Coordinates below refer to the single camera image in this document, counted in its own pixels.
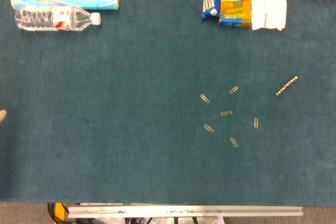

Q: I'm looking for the clear plastic water bottle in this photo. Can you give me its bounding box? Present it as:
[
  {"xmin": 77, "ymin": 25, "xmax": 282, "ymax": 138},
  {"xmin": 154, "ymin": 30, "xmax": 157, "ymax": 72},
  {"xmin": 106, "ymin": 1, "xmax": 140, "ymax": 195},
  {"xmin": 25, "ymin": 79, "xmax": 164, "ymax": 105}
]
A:
[{"xmin": 14, "ymin": 5, "xmax": 102, "ymax": 32}]

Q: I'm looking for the yellow plastic part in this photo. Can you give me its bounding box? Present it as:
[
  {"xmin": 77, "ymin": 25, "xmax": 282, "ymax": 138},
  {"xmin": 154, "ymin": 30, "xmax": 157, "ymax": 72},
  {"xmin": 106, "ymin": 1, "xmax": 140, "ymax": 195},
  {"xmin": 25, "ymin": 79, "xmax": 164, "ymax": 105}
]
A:
[{"xmin": 54, "ymin": 202, "xmax": 66, "ymax": 222}]

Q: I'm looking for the teal felt table cloth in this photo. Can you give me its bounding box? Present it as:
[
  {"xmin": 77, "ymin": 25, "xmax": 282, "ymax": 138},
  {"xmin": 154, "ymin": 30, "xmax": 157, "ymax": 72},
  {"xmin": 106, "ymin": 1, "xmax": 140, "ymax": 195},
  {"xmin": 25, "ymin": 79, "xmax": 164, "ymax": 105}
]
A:
[{"xmin": 0, "ymin": 0, "xmax": 336, "ymax": 205}]

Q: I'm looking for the blue cookie pack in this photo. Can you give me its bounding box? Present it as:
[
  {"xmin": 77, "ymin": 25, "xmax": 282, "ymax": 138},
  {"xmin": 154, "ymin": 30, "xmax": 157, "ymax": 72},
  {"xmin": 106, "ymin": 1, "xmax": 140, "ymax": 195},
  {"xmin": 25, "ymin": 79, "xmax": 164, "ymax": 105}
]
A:
[{"xmin": 201, "ymin": 0, "xmax": 223, "ymax": 23}]

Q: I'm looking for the yellow and blue carton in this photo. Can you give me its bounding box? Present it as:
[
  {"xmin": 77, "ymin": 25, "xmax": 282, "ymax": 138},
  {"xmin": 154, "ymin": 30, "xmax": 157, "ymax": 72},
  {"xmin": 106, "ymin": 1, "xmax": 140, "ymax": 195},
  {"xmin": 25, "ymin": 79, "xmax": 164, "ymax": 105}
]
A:
[{"xmin": 218, "ymin": 0, "xmax": 254, "ymax": 28}]

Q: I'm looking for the white wet wipes pack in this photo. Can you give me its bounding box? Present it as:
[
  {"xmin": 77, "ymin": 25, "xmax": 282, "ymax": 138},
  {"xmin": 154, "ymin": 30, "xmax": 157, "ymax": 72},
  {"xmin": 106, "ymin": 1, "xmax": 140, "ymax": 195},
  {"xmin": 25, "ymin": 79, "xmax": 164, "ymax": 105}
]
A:
[{"xmin": 251, "ymin": 0, "xmax": 287, "ymax": 31}]

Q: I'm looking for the black cable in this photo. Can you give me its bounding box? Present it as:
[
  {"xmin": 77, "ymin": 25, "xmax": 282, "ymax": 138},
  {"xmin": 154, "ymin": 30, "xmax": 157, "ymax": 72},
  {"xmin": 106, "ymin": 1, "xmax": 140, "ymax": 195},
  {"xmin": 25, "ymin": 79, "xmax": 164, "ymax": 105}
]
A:
[{"xmin": 47, "ymin": 202, "xmax": 58, "ymax": 221}]

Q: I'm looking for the aluminium profile rail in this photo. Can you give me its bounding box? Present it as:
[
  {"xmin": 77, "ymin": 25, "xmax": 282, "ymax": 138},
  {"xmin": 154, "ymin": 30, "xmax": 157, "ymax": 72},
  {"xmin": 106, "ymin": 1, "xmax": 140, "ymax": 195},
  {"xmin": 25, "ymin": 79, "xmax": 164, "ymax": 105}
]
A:
[{"xmin": 67, "ymin": 206, "xmax": 304, "ymax": 218}]

